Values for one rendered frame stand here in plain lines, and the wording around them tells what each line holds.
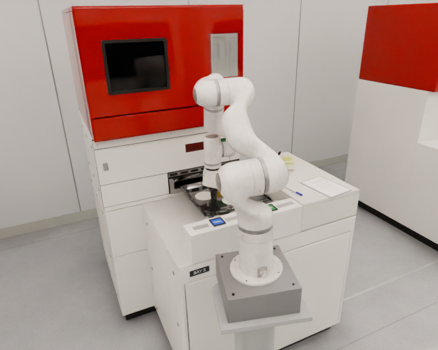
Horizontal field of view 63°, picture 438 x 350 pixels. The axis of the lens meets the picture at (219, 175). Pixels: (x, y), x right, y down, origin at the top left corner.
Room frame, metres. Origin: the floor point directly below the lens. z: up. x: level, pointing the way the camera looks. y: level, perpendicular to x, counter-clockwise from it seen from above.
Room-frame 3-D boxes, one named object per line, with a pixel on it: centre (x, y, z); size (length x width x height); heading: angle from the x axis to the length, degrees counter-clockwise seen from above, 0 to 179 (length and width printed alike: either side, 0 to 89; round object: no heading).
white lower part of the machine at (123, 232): (2.16, 0.39, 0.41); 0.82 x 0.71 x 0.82; 114
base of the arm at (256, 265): (1.05, -0.12, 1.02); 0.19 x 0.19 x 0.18
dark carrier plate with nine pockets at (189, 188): (1.73, -0.02, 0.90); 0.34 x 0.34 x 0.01; 24
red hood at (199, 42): (2.14, 0.38, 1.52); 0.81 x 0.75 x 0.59; 114
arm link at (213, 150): (1.66, 0.03, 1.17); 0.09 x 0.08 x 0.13; 98
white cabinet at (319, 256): (1.67, -0.14, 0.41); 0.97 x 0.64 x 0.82; 114
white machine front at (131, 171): (1.85, 0.25, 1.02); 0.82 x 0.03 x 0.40; 114
